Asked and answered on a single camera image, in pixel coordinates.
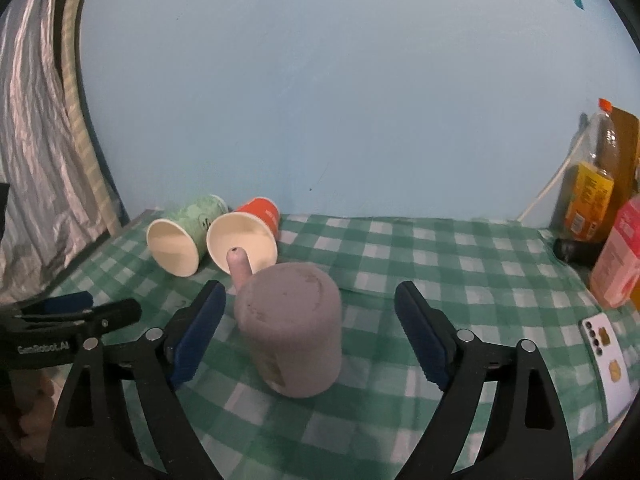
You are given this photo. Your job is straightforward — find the silver grey curtain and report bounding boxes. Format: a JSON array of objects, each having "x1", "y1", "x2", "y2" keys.
[{"x1": 0, "y1": 0, "x2": 122, "y2": 307}]

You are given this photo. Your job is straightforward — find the green checkered tablecloth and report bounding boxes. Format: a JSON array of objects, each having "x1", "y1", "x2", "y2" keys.
[{"x1": 42, "y1": 207, "x2": 632, "y2": 480}]

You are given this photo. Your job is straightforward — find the pink carton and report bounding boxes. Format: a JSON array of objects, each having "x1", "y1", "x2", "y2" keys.
[{"x1": 588, "y1": 195, "x2": 640, "y2": 309}]

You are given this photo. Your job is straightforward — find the orange paper cup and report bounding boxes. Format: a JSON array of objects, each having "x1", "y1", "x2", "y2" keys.
[{"x1": 206, "y1": 197, "x2": 282, "y2": 275}]

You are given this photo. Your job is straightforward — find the brown cardboard box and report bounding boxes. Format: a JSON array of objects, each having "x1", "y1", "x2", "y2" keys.
[{"x1": 606, "y1": 107, "x2": 640, "y2": 211}]

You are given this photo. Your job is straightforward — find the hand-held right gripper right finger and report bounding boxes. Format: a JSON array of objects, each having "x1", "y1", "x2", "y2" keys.
[{"x1": 394, "y1": 281, "x2": 574, "y2": 480}]

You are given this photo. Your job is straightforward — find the green paper cup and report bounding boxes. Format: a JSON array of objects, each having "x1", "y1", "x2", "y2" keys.
[{"x1": 146, "y1": 194, "x2": 229, "y2": 277}]

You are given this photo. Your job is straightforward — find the white smartphone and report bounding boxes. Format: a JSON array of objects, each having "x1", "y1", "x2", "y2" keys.
[{"x1": 579, "y1": 312, "x2": 634, "y2": 424}]

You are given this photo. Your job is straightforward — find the white cable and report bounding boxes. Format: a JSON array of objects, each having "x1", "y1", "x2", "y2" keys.
[{"x1": 515, "y1": 114, "x2": 589, "y2": 224}]

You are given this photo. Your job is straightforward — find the plastic bottle with orange cap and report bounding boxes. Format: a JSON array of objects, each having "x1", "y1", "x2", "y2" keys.
[{"x1": 551, "y1": 98, "x2": 624, "y2": 266}]

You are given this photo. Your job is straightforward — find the grey mug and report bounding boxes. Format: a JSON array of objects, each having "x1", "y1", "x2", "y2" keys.
[{"x1": 226, "y1": 247, "x2": 344, "y2": 399}]

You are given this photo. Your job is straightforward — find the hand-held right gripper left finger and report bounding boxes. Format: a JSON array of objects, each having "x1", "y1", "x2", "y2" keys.
[{"x1": 44, "y1": 280, "x2": 227, "y2": 480}]

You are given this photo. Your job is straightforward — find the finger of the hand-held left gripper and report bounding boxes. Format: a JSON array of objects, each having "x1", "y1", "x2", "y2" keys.
[
  {"x1": 12, "y1": 291, "x2": 95, "y2": 319},
  {"x1": 20, "y1": 298, "x2": 144, "y2": 337}
]

